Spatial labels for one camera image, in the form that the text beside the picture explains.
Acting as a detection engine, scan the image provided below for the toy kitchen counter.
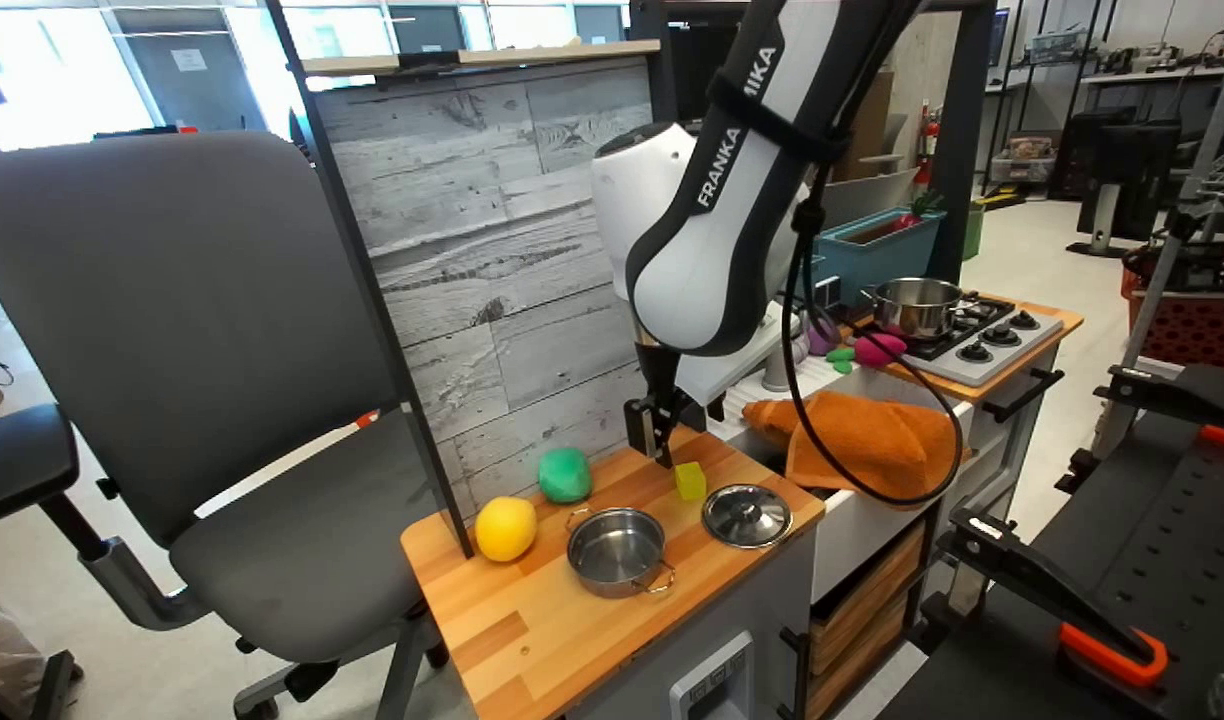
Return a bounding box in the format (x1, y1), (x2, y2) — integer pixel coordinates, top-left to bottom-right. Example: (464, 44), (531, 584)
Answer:
(396, 290), (1088, 720)

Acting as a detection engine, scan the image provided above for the small steel pot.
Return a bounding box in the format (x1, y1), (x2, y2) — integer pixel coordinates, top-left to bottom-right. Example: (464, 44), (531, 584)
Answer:
(565, 509), (675, 600)

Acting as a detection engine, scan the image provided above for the green toy item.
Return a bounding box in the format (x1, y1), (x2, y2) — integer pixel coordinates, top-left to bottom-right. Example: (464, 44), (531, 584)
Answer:
(826, 348), (854, 377)

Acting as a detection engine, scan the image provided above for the pink toy item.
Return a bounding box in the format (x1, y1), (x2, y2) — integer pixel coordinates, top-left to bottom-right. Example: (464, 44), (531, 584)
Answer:
(854, 332), (909, 368)

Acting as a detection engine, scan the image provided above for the grey office chair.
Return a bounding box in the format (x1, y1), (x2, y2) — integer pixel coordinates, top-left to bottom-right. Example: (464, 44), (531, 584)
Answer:
(0, 132), (439, 720)

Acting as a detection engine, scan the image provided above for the yellow toy lemon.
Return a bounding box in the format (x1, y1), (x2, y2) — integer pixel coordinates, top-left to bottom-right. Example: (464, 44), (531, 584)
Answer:
(475, 496), (536, 563)

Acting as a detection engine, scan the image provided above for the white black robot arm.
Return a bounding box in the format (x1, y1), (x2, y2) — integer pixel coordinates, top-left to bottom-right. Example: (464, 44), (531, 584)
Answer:
(592, 0), (919, 463)

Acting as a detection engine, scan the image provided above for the steel pot on stove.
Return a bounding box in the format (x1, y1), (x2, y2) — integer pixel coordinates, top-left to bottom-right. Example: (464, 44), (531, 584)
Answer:
(863, 275), (959, 341)

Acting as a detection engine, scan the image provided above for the black toy stove burner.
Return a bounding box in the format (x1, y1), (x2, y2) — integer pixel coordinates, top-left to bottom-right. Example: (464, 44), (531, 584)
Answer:
(909, 297), (1041, 364)

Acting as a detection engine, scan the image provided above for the yellow block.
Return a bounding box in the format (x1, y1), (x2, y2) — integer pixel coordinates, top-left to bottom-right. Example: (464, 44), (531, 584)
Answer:
(673, 460), (706, 503)

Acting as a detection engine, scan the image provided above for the steel pot lid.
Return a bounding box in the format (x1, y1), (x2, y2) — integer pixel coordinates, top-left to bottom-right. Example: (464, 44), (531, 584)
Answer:
(698, 482), (787, 544)

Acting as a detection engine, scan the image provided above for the orange cloth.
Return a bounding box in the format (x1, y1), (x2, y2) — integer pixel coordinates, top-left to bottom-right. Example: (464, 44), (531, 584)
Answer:
(745, 391), (957, 500)

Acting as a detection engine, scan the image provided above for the grey wood backdrop panel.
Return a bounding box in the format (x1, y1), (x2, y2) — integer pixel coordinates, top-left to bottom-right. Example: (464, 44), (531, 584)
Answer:
(322, 61), (651, 509)

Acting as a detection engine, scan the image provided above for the green toy ball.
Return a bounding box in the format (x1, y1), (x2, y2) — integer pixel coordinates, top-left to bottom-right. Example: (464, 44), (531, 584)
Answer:
(536, 447), (592, 503)

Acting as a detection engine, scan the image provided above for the orange black clamp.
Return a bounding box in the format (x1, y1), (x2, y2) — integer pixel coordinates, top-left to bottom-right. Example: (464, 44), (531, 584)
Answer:
(945, 511), (1170, 694)

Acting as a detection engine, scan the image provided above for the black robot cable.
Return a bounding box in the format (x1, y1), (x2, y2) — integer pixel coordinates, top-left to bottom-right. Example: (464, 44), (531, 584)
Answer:
(780, 154), (972, 511)

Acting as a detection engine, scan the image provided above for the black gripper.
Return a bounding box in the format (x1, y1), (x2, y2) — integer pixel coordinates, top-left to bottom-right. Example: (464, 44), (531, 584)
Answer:
(624, 341), (688, 467)

